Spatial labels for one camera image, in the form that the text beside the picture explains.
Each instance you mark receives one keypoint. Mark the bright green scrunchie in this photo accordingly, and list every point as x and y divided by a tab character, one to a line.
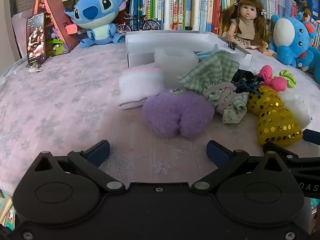
290	78

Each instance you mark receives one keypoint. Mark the black smartphone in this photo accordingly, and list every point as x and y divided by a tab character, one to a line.
36	40

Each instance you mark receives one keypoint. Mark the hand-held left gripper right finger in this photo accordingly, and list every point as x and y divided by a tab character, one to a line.
218	152

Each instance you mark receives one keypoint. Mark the purple fluffy plush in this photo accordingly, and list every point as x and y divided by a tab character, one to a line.
175	112

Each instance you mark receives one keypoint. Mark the pale pink scrunchie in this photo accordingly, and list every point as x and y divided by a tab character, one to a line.
225	95

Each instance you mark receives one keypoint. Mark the row of upright books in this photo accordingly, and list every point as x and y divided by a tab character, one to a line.
150	0

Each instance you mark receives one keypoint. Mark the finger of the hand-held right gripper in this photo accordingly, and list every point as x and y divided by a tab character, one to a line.
311	135
302	163

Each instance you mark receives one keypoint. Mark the white pipe frame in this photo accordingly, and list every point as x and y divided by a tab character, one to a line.
167	5

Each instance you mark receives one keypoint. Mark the translucent white plastic container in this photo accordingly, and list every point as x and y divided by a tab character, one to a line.
175	62

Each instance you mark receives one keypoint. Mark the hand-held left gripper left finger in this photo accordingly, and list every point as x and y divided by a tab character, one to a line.
98	151

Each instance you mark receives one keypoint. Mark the blue white-faced plush toy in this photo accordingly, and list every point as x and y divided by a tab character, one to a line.
297	52

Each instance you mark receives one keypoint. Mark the light blue cloth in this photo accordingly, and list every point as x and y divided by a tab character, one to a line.
205	54

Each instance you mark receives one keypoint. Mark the long-haired baby doll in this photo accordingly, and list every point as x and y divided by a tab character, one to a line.
246	25

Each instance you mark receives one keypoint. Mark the green checked cloth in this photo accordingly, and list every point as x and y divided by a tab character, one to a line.
212	72

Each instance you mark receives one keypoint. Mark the yellow sequin bow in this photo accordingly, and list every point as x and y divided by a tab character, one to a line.
277	122

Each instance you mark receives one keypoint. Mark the miniature black bicycle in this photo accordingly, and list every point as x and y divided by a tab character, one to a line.
151	26

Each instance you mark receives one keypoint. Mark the pale green floral scrunchie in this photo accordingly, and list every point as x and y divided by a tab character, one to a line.
236	107

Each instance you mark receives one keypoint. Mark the white fluffy plush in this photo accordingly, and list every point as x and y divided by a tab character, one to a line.
296	110

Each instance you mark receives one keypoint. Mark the black binder clip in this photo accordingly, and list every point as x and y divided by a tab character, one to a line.
231	46

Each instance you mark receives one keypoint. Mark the pink snowflake tablecloth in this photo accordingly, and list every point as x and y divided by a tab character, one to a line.
62	105

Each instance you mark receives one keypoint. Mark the bright pink scrunchie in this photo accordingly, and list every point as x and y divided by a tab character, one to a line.
277	83

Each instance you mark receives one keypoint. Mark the white cardboard box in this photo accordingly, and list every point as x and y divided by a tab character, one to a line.
162	40

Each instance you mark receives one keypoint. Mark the blue alien plush toy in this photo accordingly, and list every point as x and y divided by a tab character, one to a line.
95	12

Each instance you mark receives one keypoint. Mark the pink white sock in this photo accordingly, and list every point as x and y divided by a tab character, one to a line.
140	82

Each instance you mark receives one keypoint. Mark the black blue scrunchie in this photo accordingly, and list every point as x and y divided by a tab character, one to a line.
243	78

